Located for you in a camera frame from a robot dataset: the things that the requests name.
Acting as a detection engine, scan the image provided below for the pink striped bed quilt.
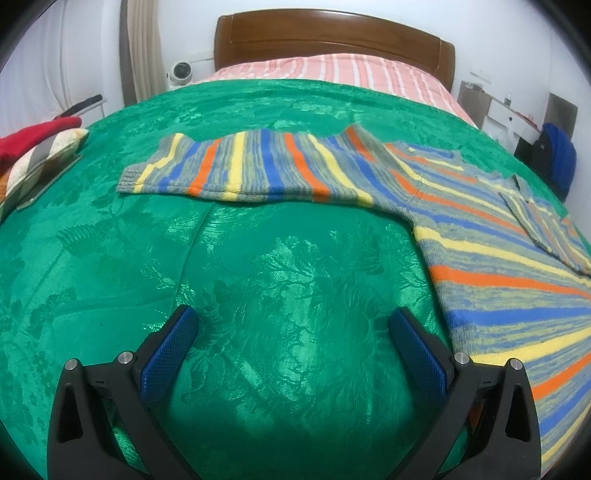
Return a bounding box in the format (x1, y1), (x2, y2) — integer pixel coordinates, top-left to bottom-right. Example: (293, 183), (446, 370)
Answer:
(194, 53), (478, 130)

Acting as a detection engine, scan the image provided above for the folded red cloth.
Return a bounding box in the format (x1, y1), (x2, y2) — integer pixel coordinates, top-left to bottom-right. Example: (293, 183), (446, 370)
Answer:
(0, 116), (83, 160)

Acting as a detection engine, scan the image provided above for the grey wall panel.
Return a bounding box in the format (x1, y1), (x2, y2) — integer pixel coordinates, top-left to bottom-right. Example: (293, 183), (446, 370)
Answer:
(546, 91), (579, 130)

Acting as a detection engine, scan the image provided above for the brown wooden headboard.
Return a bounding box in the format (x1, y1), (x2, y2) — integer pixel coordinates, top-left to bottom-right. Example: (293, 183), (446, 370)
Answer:
(215, 10), (455, 93)

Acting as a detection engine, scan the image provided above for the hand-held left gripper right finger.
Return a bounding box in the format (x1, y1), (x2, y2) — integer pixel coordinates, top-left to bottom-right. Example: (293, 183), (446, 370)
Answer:
(389, 307), (542, 480)

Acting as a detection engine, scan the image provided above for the green patterned blanket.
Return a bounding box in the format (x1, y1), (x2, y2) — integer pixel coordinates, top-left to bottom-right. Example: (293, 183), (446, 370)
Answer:
(0, 78), (573, 480)

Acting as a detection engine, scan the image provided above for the small white fan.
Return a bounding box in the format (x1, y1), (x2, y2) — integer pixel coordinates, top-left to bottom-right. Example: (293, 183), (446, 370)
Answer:
(166, 60), (195, 90)

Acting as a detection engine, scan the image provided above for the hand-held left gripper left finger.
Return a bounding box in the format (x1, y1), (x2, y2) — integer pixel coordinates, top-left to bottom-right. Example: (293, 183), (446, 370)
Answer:
(46, 305), (200, 480)

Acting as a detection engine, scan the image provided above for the white curtain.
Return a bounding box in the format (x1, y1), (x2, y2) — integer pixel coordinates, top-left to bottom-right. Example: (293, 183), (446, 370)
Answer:
(0, 28), (123, 139)

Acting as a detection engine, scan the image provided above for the striped knit sweater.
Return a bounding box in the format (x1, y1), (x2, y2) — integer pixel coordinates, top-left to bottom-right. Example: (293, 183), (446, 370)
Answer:
(116, 122), (591, 474)

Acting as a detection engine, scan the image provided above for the beige curtain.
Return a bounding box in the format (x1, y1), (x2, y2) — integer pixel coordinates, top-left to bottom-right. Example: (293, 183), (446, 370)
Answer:
(121, 0), (166, 104)

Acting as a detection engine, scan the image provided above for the white desk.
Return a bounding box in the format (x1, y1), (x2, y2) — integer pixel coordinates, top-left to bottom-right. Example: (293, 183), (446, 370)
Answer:
(459, 80), (543, 153)

